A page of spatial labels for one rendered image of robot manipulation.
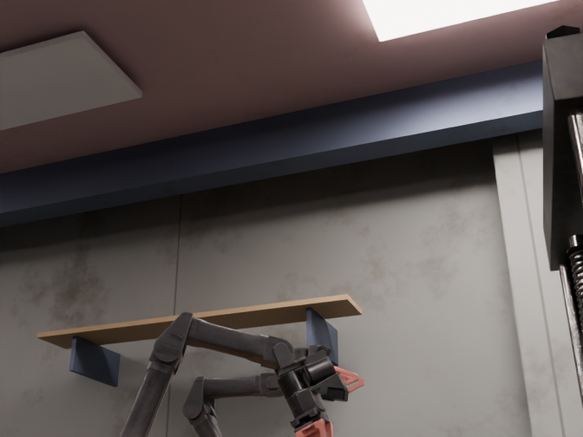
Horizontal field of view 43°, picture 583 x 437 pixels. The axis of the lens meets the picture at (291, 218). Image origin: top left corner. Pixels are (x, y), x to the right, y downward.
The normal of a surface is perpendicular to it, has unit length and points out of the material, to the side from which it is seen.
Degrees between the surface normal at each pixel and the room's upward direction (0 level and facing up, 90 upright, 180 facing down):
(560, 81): 90
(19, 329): 90
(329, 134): 90
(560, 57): 90
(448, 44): 180
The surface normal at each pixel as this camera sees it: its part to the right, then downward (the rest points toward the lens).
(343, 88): 0.00, 0.91
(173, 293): -0.35, -0.40
